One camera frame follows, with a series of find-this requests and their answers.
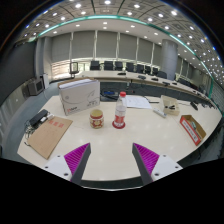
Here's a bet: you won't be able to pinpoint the white power strip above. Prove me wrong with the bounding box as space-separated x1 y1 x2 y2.
152 107 168 119

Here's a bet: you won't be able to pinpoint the clear red-capped water bottle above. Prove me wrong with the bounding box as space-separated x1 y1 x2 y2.
113 91 128 129

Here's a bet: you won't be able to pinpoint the grey box monitor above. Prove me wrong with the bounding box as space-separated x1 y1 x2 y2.
27 77 46 97

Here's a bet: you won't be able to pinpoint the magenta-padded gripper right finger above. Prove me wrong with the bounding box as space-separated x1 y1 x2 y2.
131 142 184 186

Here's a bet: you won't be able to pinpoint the red floral ceramic mug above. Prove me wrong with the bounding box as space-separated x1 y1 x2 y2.
89 108 105 130

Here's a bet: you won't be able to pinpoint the open cardboard box red side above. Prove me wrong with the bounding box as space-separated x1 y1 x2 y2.
179 114 207 147

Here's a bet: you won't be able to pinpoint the black power adapter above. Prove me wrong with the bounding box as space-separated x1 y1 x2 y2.
28 108 50 128

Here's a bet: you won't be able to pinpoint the white copy paper box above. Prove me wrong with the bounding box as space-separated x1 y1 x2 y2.
57 77 101 117

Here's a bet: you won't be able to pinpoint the brown kraft paper envelope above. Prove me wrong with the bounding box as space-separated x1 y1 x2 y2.
26 115 74 160

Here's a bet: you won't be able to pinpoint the row of black office chairs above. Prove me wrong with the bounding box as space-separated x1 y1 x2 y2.
68 59 168 79

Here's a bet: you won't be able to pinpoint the round ceiling lights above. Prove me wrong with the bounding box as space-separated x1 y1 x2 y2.
23 0 224 78

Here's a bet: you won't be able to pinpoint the long curved conference desk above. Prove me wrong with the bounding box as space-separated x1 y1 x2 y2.
71 69 214 108

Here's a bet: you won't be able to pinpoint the white printed paper sheets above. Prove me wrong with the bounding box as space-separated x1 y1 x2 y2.
124 94 153 110

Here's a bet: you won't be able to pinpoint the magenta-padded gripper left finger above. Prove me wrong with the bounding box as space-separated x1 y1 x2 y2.
40 142 92 186

